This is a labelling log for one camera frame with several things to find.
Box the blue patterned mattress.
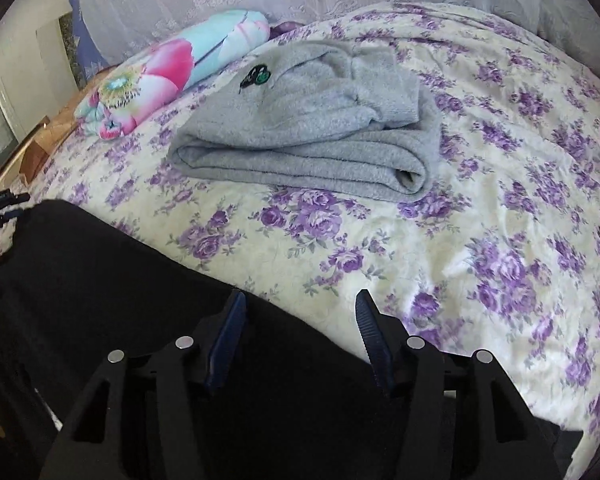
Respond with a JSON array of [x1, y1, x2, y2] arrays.
[[68, 0, 112, 77]]

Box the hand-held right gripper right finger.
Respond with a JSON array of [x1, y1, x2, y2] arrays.
[[355, 289, 564, 480]]

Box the turquoise pink floral folded blanket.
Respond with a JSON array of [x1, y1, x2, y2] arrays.
[[74, 8, 272, 141]]

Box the purple floral bedspread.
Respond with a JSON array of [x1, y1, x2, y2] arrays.
[[30, 2, 600, 480]]

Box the grey folded fleece garment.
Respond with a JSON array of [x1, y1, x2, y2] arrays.
[[169, 40, 443, 202]]

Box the purple cloth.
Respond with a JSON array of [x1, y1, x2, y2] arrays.
[[270, 20, 306, 37]]

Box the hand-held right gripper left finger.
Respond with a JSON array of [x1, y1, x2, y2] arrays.
[[40, 290, 248, 480]]

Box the black pants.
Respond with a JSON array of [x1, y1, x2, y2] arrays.
[[0, 199, 586, 480]]

